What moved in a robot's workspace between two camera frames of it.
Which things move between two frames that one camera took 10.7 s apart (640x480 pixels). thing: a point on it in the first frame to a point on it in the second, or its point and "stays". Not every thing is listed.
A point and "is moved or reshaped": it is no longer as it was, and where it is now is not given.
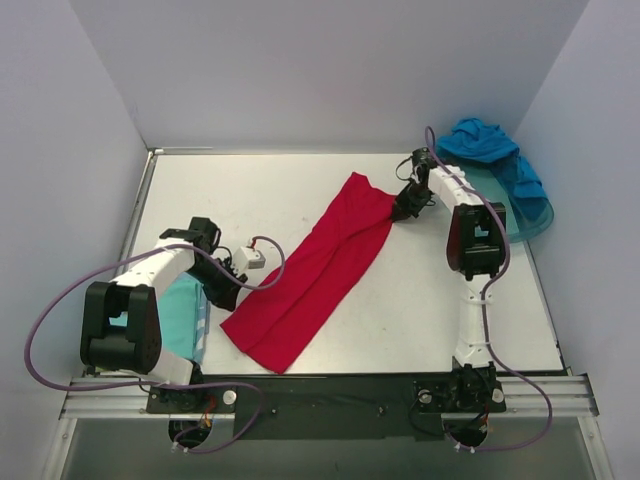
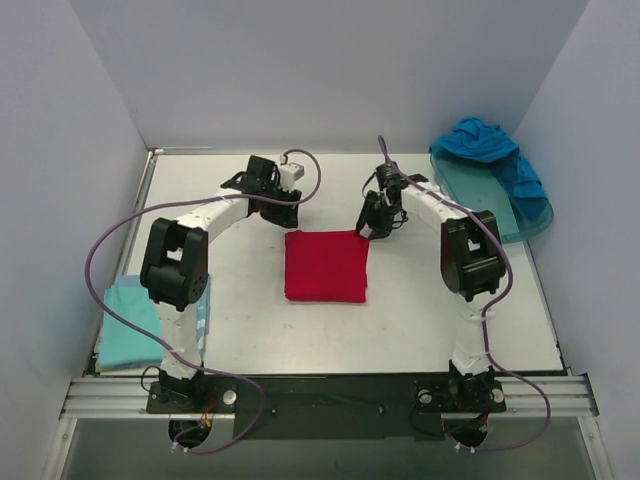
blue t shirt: [475, 140] stays
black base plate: [392, 407] stays
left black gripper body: [220, 288] to [279, 214]
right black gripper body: [406, 204] to [376, 216]
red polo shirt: [318, 281] is moved or reshaped
